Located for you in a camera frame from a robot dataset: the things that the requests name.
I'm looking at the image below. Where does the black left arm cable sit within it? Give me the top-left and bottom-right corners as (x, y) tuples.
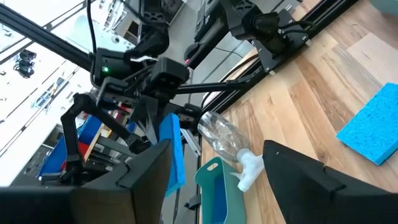
(86, 0), (98, 55)

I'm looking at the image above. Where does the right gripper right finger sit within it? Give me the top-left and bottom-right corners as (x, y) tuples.
(262, 139), (398, 224)

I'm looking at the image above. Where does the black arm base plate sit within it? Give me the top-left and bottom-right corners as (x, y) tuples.
(253, 7), (312, 75)

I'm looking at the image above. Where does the black articulated background stand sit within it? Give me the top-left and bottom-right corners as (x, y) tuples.
(60, 92), (150, 187)

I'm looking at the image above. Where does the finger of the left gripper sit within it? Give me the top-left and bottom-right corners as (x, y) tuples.
(176, 103), (202, 131)
(129, 95), (160, 146)

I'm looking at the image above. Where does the blue and red storage shelf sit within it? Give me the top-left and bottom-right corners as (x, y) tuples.
(39, 113), (105, 175)

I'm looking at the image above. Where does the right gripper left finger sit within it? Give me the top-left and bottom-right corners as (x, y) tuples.
(0, 139), (174, 224)

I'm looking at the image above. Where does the blue sponge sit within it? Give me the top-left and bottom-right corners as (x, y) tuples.
(335, 82), (398, 166)
(157, 113), (187, 197)

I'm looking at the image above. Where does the clear spray bottle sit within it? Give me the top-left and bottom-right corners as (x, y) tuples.
(197, 110), (266, 193)

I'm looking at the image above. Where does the small teal plastic bin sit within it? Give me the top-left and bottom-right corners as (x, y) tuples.
(194, 156), (247, 224)

